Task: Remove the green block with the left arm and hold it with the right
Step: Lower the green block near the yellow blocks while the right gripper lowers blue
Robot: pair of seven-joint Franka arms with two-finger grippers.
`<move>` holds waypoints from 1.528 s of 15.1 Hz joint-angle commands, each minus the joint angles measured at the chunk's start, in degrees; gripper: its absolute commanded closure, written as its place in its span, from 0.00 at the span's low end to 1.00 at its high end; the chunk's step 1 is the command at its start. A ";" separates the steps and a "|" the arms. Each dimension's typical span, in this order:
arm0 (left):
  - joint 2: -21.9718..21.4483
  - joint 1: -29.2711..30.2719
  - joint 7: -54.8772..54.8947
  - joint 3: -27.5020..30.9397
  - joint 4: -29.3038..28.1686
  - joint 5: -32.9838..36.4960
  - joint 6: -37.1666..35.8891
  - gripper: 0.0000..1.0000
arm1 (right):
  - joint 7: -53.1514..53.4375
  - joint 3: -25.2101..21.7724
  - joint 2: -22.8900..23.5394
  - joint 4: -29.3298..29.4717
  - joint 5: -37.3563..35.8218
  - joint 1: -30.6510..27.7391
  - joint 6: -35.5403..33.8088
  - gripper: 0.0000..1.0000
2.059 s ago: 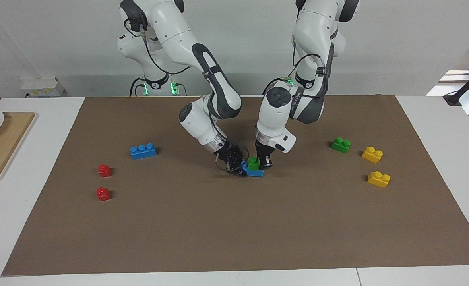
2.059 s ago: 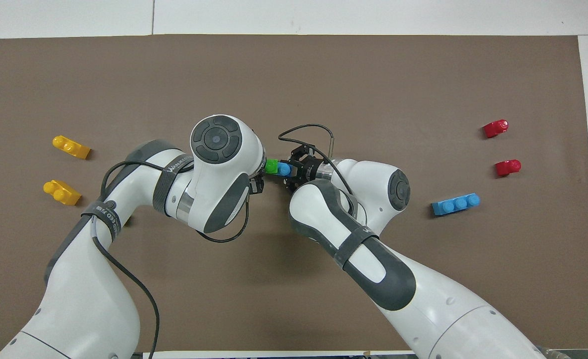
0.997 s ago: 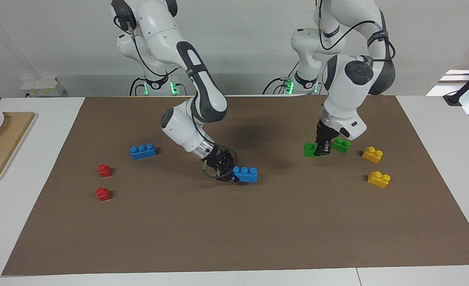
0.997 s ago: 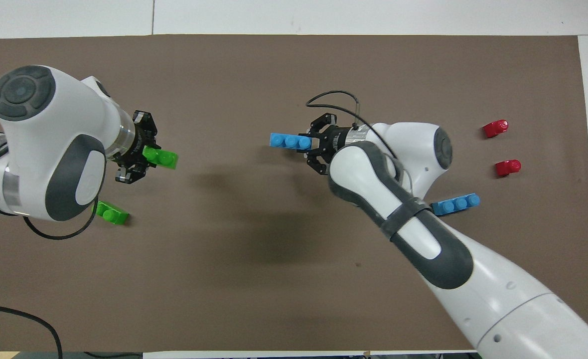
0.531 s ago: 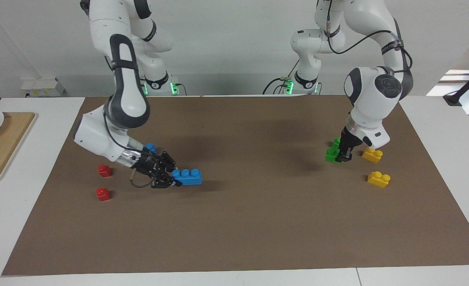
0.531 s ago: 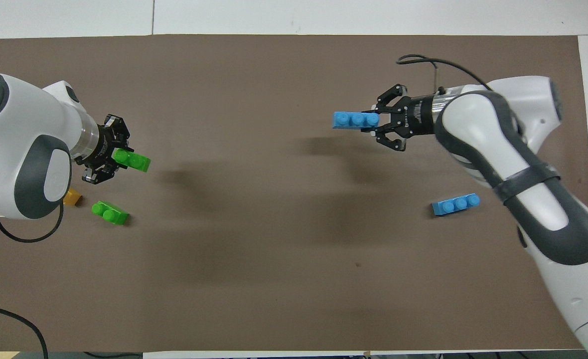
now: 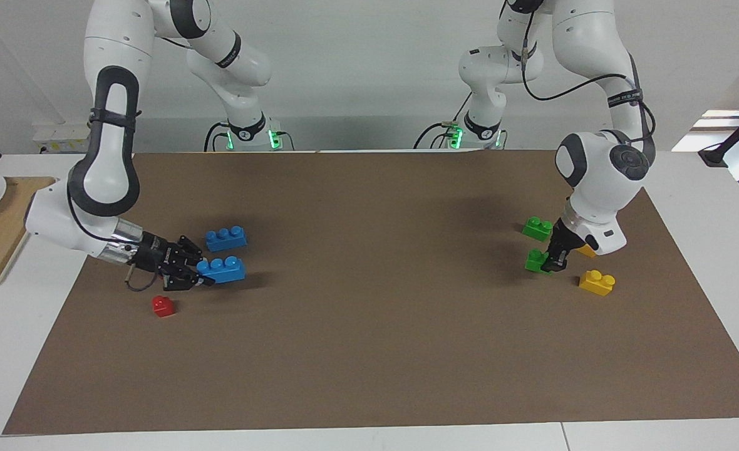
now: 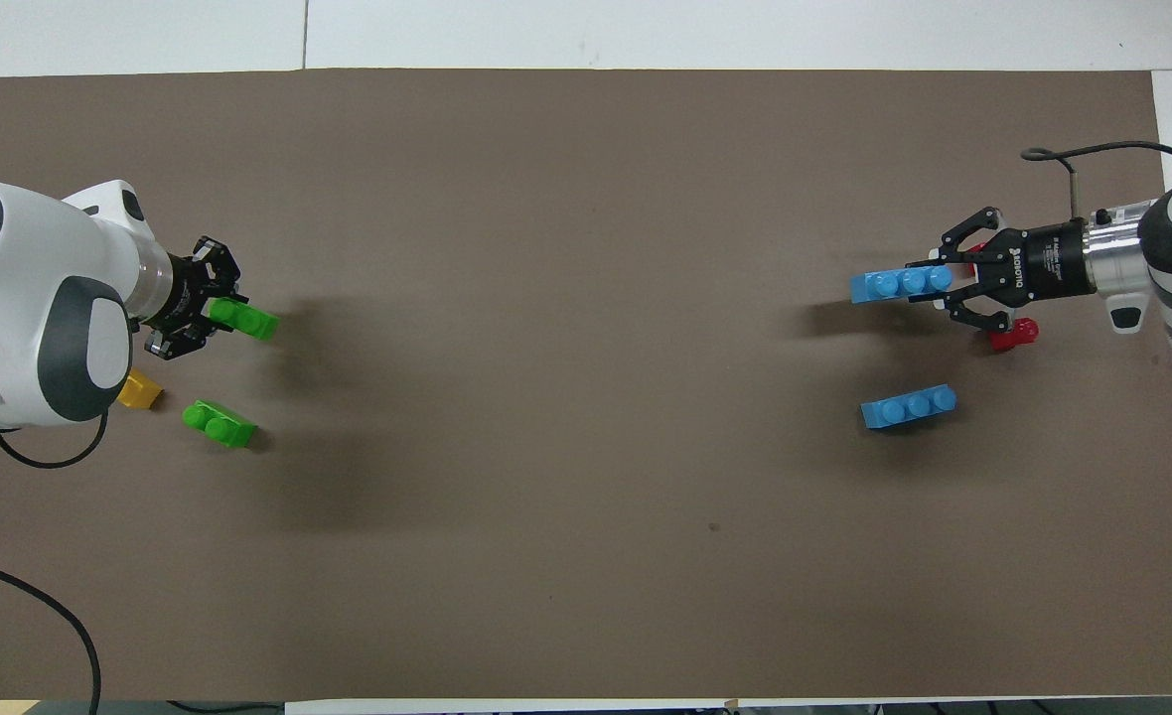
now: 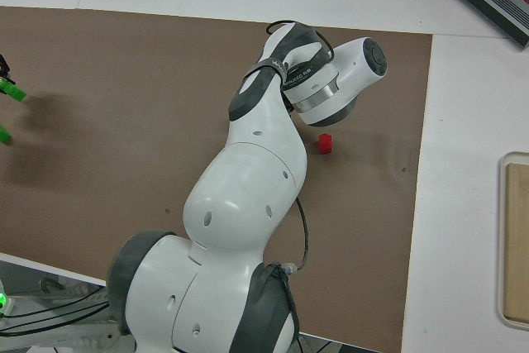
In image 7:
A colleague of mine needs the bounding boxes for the brown table mat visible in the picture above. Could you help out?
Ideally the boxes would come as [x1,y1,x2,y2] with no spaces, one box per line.
[1,149,739,436]

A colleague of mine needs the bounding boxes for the black right base cables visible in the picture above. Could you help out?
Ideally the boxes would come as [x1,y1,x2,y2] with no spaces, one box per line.
[205,121,232,152]

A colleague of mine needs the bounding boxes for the black left base cables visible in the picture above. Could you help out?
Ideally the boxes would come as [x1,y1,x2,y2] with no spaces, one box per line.
[413,93,473,150]

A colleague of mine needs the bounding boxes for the wooden cutting board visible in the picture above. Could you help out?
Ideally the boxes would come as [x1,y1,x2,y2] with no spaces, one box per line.
[0,177,57,293]

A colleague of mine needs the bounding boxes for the black base cables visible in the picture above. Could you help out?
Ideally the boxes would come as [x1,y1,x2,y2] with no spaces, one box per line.
[205,121,232,152]
[413,93,473,150]

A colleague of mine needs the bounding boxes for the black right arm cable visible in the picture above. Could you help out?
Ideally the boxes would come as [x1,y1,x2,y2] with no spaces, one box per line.
[66,182,157,293]

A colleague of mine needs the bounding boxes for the blue three-stud toy block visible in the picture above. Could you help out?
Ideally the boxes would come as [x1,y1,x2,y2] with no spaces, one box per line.
[196,257,246,284]
[205,225,248,252]

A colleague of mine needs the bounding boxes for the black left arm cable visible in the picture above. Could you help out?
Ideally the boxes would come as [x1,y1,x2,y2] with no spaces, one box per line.
[520,0,657,151]

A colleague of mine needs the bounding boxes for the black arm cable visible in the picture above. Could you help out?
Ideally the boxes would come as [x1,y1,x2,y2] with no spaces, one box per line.
[520,0,657,151]
[66,182,157,293]

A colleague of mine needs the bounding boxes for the white wall power strip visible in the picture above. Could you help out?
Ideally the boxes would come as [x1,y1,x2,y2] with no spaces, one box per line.
[33,122,91,154]

